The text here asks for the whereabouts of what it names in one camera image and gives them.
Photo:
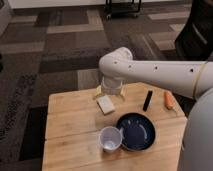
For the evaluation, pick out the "white plastic cup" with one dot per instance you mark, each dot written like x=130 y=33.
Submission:
x=110 y=139

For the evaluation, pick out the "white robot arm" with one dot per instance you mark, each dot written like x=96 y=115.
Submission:
x=192 y=79

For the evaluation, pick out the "black rolling cart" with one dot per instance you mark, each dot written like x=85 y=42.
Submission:
x=125 y=8

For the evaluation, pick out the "dark blue plate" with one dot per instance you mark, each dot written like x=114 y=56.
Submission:
x=138 y=132

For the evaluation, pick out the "black office chair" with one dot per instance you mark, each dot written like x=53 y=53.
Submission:
x=195 y=41

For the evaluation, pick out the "orange carrot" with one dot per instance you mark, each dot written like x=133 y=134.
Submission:
x=168 y=100

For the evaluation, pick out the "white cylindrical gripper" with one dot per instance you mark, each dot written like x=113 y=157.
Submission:
x=110 y=86

